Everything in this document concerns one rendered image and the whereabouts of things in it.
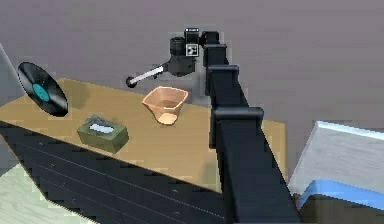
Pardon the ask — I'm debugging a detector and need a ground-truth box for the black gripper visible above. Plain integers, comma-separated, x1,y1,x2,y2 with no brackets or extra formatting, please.
125,36,197,89

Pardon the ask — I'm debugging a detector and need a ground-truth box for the pale orange bowl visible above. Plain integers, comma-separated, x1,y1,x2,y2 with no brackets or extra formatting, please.
141,86,190,126

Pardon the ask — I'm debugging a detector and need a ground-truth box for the green tissue box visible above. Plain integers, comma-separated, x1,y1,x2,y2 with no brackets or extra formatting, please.
76,114,130,155

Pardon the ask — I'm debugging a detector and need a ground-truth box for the black chest of drawers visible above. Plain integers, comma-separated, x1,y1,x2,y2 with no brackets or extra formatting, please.
0,77,288,224

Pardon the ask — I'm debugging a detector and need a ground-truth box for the white and blue bed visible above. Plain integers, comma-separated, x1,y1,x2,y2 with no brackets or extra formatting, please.
287,120,384,224

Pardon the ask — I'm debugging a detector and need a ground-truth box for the black vinyl record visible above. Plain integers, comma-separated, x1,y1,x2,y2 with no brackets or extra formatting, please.
17,61,69,118

